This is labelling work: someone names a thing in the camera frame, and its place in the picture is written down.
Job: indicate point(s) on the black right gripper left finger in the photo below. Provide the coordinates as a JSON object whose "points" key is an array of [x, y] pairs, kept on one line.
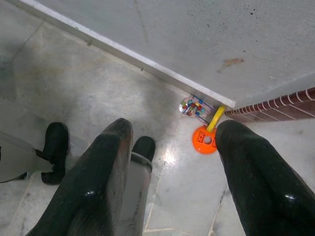
{"points": [[98, 172]]}

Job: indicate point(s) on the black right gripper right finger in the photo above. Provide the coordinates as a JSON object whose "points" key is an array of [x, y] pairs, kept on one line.
{"points": [[261, 186]]}

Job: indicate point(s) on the grey robot right leg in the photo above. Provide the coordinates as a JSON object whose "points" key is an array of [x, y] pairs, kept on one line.
{"points": [[136, 196]]}

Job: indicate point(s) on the grey robot leg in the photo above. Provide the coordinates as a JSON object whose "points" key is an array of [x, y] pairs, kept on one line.
{"points": [[136, 196], [17, 159]]}

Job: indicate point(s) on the black robot left foot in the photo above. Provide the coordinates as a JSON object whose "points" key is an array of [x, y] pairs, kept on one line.
{"points": [[56, 147]]}

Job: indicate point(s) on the black robot foot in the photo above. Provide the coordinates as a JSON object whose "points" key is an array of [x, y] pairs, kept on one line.
{"points": [[144, 147], [56, 147]]}

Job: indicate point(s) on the black robot right foot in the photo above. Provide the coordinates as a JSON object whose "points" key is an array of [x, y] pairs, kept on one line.
{"points": [[144, 147]]}

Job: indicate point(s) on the orange plastic toy disc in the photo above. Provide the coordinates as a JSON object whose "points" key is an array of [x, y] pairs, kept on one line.
{"points": [[199, 145]]}

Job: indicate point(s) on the red brick tile skirting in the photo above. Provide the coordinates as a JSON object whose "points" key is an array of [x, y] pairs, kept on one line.
{"points": [[283, 108]]}

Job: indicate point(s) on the grey robot left leg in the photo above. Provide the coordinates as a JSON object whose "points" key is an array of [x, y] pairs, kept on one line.
{"points": [[17, 159]]}

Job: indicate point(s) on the white wall skirting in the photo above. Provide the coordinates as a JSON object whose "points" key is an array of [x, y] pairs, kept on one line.
{"points": [[147, 64]]}

